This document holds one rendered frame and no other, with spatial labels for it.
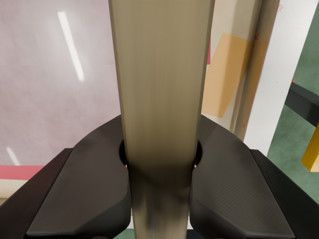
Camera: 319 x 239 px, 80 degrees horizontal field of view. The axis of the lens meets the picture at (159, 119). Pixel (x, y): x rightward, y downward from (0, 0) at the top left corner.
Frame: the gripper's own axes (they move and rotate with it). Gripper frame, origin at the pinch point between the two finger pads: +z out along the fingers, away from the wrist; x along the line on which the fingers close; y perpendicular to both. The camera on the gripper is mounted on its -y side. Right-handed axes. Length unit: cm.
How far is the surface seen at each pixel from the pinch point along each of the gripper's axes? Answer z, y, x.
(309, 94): 29.3, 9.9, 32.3
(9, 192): 13.9, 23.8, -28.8
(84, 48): 13.8, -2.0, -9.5
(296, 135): 109, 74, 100
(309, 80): 109, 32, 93
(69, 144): 13.8, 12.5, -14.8
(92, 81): 13.8, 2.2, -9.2
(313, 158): 14.7, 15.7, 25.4
